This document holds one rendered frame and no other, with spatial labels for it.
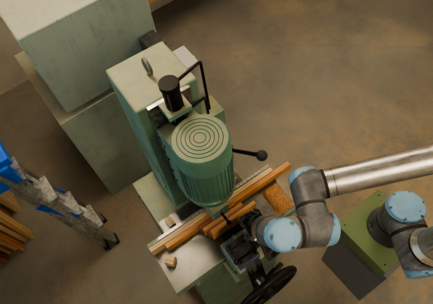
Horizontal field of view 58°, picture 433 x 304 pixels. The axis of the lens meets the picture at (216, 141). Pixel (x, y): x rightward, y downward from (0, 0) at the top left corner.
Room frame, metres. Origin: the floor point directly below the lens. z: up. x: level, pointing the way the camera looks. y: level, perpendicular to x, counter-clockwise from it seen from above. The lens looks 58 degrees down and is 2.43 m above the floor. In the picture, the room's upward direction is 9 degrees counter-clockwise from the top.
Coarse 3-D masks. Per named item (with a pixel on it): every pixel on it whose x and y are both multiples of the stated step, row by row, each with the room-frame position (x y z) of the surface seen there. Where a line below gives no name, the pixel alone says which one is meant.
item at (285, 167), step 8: (280, 168) 0.76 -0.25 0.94; (288, 168) 0.77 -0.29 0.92; (272, 176) 0.73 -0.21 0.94; (256, 184) 0.71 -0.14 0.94; (264, 184) 0.71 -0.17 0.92; (248, 192) 0.68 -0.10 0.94; (232, 200) 0.65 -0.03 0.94; (240, 200) 0.65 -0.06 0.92; (208, 216) 0.60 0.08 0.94; (184, 232) 0.55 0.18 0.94; (192, 232) 0.55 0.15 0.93; (176, 240) 0.52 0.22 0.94; (184, 240) 0.53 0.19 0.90; (168, 248) 0.50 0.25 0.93
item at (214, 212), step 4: (224, 204) 0.58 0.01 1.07; (208, 208) 0.58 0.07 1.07; (212, 208) 0.58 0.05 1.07; (216, 208) 0.57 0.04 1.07; (220, 208) 0.57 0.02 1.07; (224, 208) 0.57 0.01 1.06; (228, 208) 0.58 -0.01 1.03; (208, 212) 0.59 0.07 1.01; (212, 212) 0.56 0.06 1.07; (216, 212) 0.56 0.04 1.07; (220, 212) 0.57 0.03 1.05; (224, 212) 0.57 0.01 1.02; (212, 216) 0.56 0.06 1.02; (216, 216) 0.56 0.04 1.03; (220, 216) 0.56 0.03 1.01
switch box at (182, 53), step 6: (180, 48) 1.00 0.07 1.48; (186, 48) 1.00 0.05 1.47; (180, 54) 0.97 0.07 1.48; (186, 54) 0.97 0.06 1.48; (180, 60) 0.95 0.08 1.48; (186, 60) 0.94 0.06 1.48; (192, 60) 0.94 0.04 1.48; (186, 66) 0.91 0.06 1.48; (198, 66) 0.93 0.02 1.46; (192, 72) 0.91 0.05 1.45; (198, 72) 0.92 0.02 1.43; (198, 78) 0.92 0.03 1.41; (198, 84) 0.92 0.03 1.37; (198, 90) 0.92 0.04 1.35
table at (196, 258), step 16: (256, 192) 0.69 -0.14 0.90; (256, 208) 0.62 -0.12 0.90; (272, 208) 0.61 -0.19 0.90; (192, 240) 0.52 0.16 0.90; (208, 240) 0.51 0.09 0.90; (160, 256) 0.48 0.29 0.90; (176, 256) 0.47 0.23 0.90; (192, 256) 0.46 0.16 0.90; (208, 256) 0.45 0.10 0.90; (176, 272) 0.41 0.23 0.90; (192, 272) 0.40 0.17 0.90; (208, 272) 0.39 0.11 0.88; (176, 288) 0.35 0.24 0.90
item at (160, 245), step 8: (256, 176) 0.74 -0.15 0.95; (264, 176) 0.74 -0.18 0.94; (248, 184) 0.71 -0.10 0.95; (240, 192) 0.68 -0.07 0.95; (200, 216) 0.60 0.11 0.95; (184, 224) 0.58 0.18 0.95; (192, 224) 0.57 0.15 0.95; (176, 232) 0.55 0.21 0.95; (160, 240) 0.53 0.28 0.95; (168, 240) 0.52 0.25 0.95; (152, 248) 0.50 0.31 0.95; (160, 248) 0.50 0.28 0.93
